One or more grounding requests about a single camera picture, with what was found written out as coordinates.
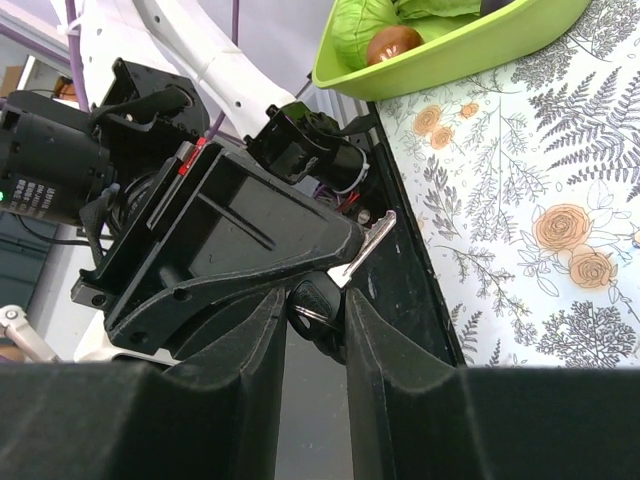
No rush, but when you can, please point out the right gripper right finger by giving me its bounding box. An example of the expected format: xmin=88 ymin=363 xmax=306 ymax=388
xmin=345 ymin=290 xmax=639 ymax=479

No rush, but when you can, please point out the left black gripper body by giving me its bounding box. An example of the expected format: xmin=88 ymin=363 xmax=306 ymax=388
xmin=74 ymin=58 xmax=371 ymax=361

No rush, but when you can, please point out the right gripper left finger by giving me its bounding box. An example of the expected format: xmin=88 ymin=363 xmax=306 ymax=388
xmin=1 ymin=289 xmax=286 ymax=479

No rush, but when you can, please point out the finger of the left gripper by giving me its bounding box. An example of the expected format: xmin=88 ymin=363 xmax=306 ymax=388
xmin=72 ymin=142 xmax=364 ymax=353

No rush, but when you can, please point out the black key bunch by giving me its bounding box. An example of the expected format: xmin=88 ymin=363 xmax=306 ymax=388
xmin=286 ymin=210 xmax=396 ymax=365

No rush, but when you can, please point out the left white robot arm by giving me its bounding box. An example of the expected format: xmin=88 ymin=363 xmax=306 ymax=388
xmin=1 ymin=1 xmax=369 ymax=360

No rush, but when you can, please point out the round green cabbage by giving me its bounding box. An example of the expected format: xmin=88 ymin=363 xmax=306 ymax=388
xmin=330 ymin=0 xmax=398 ymax=70

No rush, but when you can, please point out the brown onion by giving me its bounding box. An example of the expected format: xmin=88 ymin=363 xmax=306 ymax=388
xmin=366 ymin=25 xmax=424 ymax=66

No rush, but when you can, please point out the floral table mat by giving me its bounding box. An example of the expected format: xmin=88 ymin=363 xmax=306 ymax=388
xmin=379 ymin=1 xmax=639 ymax=368

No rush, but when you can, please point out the green leafy vegetable in tray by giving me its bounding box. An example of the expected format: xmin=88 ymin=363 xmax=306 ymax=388
xmin=393 ymin=0 xmax=482 ymax=20

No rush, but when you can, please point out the green plastic tray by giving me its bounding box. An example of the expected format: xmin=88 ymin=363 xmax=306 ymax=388
xmin=312 ymin=0 xmax=589 ymax=101

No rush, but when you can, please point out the purple eggplant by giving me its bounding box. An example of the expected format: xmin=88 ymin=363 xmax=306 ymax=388
xmin=480 ymin=0 xmax=514 ymax=16

